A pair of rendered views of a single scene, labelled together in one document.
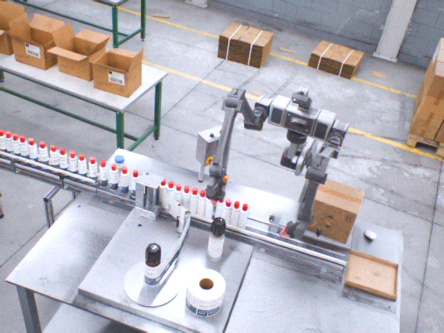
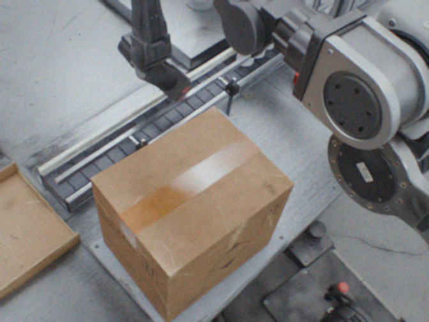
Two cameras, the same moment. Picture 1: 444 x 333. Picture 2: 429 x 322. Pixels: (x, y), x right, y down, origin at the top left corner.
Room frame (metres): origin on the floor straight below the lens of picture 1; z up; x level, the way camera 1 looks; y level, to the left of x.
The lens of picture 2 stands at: (2.61, -1.17, 1.88)
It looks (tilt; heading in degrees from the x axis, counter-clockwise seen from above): 55 degrees down; 114
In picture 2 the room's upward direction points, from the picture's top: 10 degrees clockwise
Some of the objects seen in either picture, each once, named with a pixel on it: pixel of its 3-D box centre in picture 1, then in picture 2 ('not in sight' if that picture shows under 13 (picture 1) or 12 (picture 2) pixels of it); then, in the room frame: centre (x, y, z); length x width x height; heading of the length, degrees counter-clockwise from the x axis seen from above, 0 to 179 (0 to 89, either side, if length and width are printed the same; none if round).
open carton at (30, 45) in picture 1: (36, 41); not in sight; (4.10, 1.85, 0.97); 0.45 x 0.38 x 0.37; 164
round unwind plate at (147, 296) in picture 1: (152, 282); not in sight; (1.68, 0.29, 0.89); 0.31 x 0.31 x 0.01
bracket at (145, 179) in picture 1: (149, 180); not in sight; (2.23, 0.42, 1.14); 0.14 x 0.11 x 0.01; 77
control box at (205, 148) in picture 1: (213, 146); not in sight; (2.34, 0.07, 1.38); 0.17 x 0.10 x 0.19; 132
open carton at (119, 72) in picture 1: (118, 67); not in sight; (3.86, 1.02, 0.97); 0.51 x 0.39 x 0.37; 166
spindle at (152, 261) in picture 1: (152, 265); not in sight; (1.68, 0.29, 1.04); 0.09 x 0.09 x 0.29
